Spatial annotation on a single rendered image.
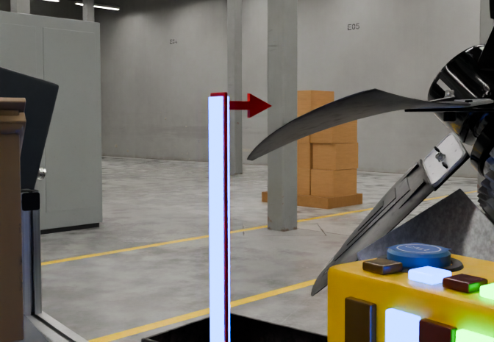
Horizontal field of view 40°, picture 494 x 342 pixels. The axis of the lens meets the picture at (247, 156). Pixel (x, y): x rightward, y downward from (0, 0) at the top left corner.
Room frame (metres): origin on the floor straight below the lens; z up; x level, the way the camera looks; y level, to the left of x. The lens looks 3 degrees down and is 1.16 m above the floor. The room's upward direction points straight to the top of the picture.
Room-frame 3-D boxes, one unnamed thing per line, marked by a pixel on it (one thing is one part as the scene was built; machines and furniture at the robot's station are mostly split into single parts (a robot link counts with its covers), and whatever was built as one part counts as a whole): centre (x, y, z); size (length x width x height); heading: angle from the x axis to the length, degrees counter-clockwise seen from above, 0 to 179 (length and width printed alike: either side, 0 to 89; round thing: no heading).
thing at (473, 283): (0.37, -0.12, 1.08); 0.02 x 0.02 x 0.01; 36
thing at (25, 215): (1.06, 0.35, 0.96); 0.03 x 0.03 x 0.20; 36
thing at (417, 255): (0.43, -0.11, 1.08); 0.04 x 0.04 x 0.02
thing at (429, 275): (0.39, -0.11, 1.08); 0.02 x 0.02 x 0.01; 36
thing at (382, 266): (0.41, -0.08, 1.08); 0.02 x 0.02 x 0.01; 36
